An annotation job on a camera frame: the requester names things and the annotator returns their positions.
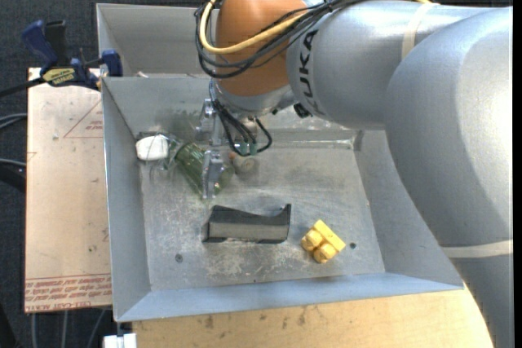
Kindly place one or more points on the brown cardboard board red print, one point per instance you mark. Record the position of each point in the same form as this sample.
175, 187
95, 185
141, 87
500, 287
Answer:
65, 195

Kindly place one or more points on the black cylinder on white bracket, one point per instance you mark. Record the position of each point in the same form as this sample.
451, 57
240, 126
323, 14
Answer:
302, 111

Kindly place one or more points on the white rounded object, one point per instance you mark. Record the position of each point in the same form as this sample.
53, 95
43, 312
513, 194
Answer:
151, 147

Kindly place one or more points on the green clear plastic bottle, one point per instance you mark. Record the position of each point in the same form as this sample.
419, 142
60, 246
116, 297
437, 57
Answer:
191, 164

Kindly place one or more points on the yellow toy block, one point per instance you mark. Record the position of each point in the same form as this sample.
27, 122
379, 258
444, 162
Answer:
323, 242

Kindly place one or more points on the black curved block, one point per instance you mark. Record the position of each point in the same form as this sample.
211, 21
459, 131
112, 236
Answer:
244, 226

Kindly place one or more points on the beige small cylinder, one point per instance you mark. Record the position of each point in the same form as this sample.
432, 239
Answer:
246, 165

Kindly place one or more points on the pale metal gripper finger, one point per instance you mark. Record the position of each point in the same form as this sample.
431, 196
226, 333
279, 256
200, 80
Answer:
207, 179
218, 173

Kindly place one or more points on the grey metal bin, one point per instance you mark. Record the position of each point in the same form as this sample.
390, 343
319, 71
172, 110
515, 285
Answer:
261, 256

